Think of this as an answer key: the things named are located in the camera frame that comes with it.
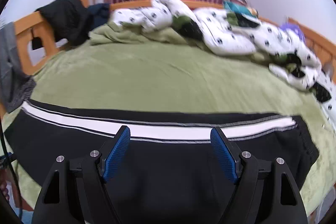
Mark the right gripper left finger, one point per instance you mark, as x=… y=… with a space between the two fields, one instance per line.
x=59 y=200

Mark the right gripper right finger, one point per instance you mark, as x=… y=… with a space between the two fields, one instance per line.
x=265 y=191

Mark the black pants white stripe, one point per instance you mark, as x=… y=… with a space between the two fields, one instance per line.
x=170 y=172

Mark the grey denim jeans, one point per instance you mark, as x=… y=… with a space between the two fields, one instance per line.
x=16 y=86

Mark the green plush bed sheet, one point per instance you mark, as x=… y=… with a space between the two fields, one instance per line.
x=170 y=93

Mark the white floral quilt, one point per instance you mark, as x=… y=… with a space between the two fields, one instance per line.
x=290 y=59

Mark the purple plush item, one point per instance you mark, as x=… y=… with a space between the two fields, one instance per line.
x=295 y=28

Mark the black jacket on headboard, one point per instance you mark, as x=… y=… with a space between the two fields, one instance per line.
x=69 y=19

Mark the navy blue garment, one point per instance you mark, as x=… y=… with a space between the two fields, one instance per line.
x=100 y=14

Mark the teal patterned pillow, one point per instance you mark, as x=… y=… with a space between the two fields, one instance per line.
x=233 y=8

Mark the wooden bed frame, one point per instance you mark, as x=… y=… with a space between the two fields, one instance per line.
x=44 y=37

